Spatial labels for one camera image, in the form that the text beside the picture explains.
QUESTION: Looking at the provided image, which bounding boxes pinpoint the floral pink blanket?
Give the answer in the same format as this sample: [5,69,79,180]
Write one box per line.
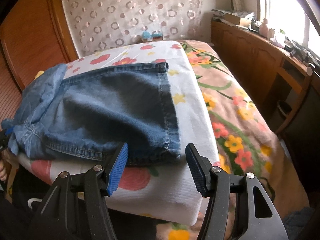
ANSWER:
[154,39,311,240]

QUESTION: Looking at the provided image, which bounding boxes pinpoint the person's left hand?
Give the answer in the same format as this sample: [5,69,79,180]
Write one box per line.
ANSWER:
[0,159,8,181]

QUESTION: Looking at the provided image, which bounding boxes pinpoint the pink circle patterned curtain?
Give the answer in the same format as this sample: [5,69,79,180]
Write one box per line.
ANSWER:
[62,0,203,56]

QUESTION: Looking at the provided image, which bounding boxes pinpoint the wooden wardrobe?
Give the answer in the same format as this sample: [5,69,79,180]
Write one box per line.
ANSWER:
[1,0,79,119]

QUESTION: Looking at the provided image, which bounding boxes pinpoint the window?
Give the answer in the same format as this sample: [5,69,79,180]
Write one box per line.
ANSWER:
[257,0,319,55]

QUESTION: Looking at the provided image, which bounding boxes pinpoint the cardboard box on cabinet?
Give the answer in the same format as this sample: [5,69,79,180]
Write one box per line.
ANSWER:
[223,13,252,27]

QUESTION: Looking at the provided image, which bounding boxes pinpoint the wooden sideboard cabinet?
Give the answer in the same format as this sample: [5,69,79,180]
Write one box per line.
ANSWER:
[211,21,319,134]

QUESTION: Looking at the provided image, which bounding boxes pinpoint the white strawberry bed sheet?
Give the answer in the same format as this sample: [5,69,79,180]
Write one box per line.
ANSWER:
[15,41,218,225]

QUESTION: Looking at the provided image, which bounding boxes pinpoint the blue denim jeans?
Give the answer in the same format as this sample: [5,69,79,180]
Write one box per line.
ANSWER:
[1,62,181,166]

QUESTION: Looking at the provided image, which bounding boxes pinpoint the yellow plush toy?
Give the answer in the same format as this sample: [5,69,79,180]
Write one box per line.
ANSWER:
[34,70,44,80]

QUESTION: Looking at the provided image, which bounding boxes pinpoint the pink bottle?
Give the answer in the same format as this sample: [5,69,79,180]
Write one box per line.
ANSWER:
[259,18,269,38]

